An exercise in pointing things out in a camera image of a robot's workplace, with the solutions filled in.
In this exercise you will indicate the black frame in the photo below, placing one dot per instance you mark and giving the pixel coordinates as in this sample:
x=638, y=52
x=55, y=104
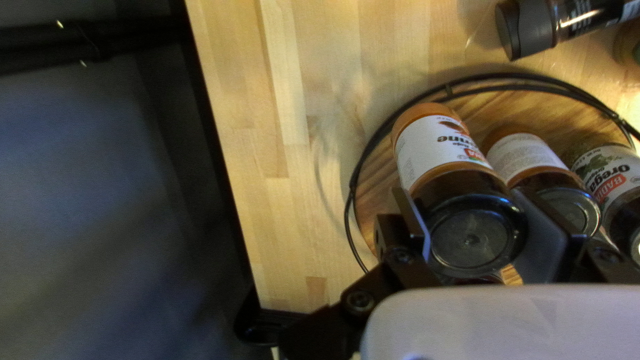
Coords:
x=200, y=150

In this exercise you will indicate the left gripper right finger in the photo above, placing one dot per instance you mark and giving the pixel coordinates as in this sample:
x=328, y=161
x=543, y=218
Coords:
x=545, y=250

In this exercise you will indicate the spice jar black lid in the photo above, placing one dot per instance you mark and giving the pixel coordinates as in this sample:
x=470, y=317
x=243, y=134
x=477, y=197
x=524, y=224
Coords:
x=525, y=157
x=530, y=25
x=440, y=150
x=610, y=175

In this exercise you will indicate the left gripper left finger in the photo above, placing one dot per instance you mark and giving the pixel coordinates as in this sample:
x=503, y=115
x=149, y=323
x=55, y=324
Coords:
x=400, y=250

